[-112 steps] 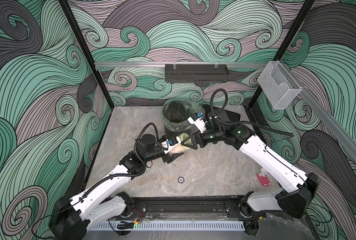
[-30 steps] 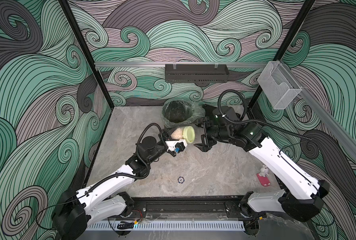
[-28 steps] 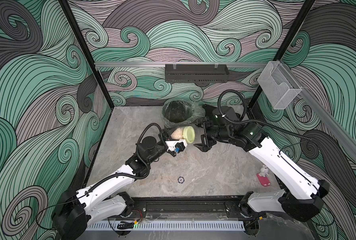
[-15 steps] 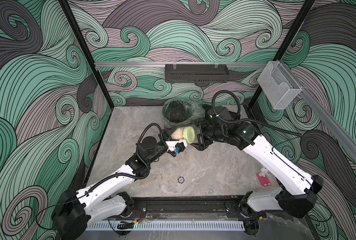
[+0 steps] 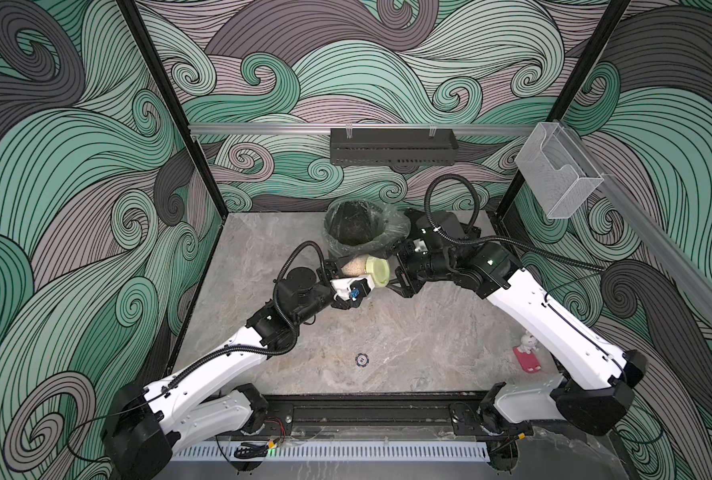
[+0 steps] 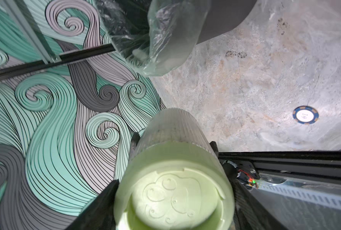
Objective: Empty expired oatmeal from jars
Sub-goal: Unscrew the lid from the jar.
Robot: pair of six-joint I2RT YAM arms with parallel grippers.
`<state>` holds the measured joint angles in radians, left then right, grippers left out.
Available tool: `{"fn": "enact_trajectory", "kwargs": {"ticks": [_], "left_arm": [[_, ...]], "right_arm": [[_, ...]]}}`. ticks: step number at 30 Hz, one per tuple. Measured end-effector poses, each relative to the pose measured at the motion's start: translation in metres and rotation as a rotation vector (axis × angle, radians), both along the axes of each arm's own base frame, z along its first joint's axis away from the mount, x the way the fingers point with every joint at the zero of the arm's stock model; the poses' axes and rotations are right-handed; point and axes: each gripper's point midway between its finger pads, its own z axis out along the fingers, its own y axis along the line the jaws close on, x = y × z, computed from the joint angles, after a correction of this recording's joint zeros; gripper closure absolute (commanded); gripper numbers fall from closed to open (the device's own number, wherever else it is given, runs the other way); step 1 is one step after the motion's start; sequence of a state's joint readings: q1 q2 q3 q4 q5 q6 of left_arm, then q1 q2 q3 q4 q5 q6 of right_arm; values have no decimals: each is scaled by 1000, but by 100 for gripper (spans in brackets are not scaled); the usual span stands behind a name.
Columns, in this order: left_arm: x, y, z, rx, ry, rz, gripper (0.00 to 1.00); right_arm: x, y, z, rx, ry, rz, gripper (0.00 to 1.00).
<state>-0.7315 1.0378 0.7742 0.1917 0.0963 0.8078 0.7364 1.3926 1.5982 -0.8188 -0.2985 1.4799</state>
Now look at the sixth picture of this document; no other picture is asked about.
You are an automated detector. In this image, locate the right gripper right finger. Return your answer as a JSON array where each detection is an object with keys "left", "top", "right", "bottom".
[{"left": 210, "top": 141, "right": 288, "bottom": 230}]

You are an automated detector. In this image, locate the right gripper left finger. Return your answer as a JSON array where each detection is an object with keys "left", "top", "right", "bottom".
[{"left": 64, "top": 132, "right": 142, "bottom": 230}]

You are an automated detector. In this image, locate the light green jar lid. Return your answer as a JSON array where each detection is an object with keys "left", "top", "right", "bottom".
[{"left": 114, "top": 141, "right": 235, "bottom": 230}]

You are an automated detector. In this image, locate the clear oatmeal jar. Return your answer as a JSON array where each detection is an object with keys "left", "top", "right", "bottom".
[{"left": 129, "top": 108, "right": 222, "bottom": 171}]

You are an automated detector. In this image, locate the clear green bin liner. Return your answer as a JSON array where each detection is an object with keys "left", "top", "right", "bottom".
[{"left": 96, "top": 0, "right": 212, "bottom": 77}]

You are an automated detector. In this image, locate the black trash bin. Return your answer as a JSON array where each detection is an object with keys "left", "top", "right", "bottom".
[{"left": 197, "top": 0, "right": 257, "bottom": 44}]

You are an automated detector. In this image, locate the white slotted cable duct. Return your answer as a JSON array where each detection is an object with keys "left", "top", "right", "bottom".
[{"left": 258, "top": 183, "right": 341, "bottom": 210}]

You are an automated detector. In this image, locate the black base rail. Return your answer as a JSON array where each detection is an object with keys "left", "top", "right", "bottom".
[{"left": 219, "top": 150, "right": 341, "bottom": 185}]

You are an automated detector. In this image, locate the aluminium back wall rail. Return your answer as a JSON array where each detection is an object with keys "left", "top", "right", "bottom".
[{"left": 0, "top": 0, "right": 61, "bottom": 64}]

